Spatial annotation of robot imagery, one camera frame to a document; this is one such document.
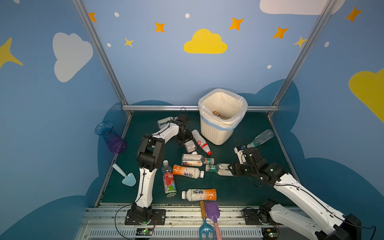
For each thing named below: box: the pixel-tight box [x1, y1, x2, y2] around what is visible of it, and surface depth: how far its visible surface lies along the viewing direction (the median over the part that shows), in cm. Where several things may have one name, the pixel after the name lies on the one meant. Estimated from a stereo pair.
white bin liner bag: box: [198, 88, 248, 131], surface depth 93 cm
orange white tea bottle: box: [181, 188, 217, 202], surface depth 80 cm
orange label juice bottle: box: [172, 164, 205, 179], surface depth 88 cm
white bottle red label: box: [191, 129, 213, 156], surface depth 101 cm
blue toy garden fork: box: [199, 200, 216, 240], surface depth 72 cm
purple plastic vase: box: [94, 121, 126, 154], surface depth 90 cm
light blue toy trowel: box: [112, 163, 137, 187], surface depth 90 cm
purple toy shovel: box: [205, 201, 222, 240], surface depth 76 cm
